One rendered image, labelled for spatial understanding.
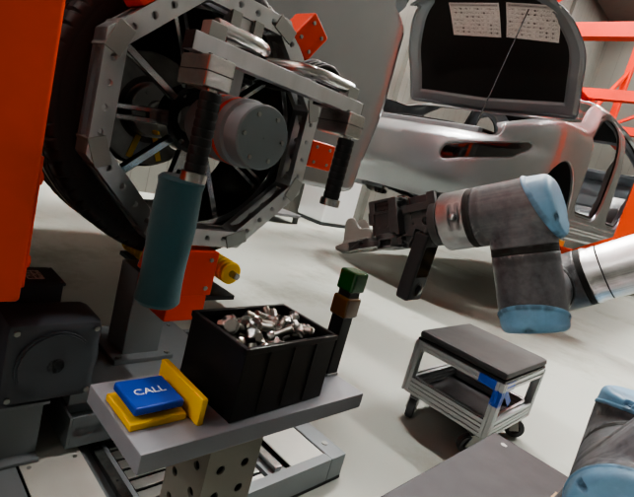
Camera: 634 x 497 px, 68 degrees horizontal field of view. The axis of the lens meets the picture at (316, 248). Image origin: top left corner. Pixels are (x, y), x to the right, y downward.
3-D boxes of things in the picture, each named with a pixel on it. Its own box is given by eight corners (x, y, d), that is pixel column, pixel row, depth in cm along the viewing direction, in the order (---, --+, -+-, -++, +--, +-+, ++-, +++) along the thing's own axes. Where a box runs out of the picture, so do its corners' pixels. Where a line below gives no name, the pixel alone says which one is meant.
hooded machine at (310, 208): (324, 219, 728) (346, 139, 706) (351, 230, 690) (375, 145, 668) (294, 215, 682) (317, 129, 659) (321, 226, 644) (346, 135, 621)
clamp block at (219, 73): (201, 90, 82) (208, 59, 81) (230, 95, 76) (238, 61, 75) (176, 81, 79) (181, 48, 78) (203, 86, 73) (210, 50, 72)
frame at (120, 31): (270, 245, 131) (320, 44, 121) (285, 251, 127) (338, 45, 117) (59, 229, 92) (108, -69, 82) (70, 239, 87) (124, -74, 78)
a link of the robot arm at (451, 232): (486, 248, 74) (462, 246, 67) (457, 251, 77) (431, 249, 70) (479, 192, 75) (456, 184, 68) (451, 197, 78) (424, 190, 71)
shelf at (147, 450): (300, 364, 98) (303, 350, 98) (359, 407, 87) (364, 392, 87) (86, 402, 67) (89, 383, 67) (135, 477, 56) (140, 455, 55)
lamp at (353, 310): (341, 310, 92) (347, 291, 91) (357, 319, 89) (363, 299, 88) (327, 311, 89) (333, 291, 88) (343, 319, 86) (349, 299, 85)
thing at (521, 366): (446, 391, 211) (469, 321, 205) (524, 438, 187) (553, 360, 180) (391, 410, 180) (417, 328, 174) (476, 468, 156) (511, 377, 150)
